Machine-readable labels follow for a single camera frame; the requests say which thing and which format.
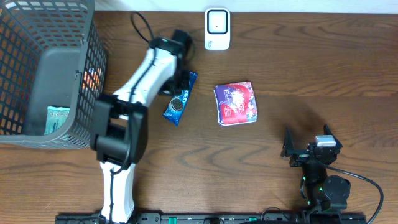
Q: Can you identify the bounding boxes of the blue oreo cookie pack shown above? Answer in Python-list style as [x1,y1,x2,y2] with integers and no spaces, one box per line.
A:
[163,72,198,126]

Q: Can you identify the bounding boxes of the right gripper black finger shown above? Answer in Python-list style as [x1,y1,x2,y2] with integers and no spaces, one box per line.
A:
[280,128,294,157]
[323,124,333,136]

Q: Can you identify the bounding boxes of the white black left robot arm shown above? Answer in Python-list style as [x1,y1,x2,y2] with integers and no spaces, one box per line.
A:
[90,30,193,223]

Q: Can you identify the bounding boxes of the dark grey plastic mesh basket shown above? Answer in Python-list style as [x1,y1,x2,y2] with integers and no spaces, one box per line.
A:
[1,0,107,149]

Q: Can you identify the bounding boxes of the red purple liner packet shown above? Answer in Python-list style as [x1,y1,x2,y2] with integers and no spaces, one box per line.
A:
[214,81,258,126]

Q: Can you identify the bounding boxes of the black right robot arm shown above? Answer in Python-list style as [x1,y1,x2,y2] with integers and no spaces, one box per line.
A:
[280,125,351,212]

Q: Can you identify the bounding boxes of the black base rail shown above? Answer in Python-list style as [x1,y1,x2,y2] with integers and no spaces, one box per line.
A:
[55,212,368,224]

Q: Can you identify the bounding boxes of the white barcode scanner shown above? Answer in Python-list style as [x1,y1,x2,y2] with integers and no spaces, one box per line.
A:
[204,7,231,50]

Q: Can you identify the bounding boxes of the mint green wipes packet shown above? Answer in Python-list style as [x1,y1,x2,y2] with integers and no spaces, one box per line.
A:
[44,106,70,135]

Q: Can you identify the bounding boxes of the orange snack packet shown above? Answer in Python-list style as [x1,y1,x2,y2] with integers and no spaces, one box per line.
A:
[82,68,102,91]

